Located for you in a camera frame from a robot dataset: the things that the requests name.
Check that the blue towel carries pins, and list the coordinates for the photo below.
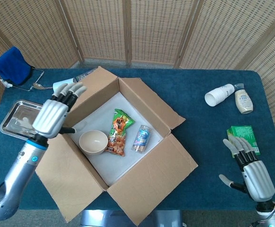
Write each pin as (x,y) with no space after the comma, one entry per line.
(11,65)

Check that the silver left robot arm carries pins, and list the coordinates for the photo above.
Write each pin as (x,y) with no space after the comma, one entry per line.
(16,175)

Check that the cream squeeze sauce bottle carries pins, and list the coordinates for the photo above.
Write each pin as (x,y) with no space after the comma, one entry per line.
(243,100)

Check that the green carton box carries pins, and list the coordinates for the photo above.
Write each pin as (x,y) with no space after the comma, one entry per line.
(242,131)

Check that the green orange snack bag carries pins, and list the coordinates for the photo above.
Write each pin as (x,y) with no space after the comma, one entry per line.
(118,134)

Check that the blue carpet table cover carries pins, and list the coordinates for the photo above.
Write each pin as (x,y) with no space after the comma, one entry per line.
(210,153)

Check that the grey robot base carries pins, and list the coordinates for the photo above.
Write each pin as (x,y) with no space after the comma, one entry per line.
(99,218)

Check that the white foam liner sheet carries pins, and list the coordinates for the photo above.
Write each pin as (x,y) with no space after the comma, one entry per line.
(118,168)

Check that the woven bamboo folding screen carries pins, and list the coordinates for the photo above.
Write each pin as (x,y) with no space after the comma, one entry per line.
(99,28)

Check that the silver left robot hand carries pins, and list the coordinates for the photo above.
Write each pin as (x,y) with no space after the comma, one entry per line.
(48,118)

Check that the stack of white paper cups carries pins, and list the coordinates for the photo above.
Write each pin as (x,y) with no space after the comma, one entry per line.
(219,94)

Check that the red cardboard shipping box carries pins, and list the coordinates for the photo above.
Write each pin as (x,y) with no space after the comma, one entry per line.
(151,170)

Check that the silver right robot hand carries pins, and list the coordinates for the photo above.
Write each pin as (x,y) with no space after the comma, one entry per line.
(259,179)

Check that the stainless steel tray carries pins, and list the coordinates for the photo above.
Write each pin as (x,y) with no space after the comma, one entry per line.
(16,118)

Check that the metal spoon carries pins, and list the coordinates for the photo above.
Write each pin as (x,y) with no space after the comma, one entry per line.
(37,85)

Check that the clear jar with blue label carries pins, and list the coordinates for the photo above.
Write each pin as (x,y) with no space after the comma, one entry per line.
(142,138)

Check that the beige bowl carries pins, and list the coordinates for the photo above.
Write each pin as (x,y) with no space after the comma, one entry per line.
(93,143)

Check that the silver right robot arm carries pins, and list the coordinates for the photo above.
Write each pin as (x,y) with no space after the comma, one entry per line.
(274,216)

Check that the pale plastic mug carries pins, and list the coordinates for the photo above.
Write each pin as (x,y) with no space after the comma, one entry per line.
(56,84)

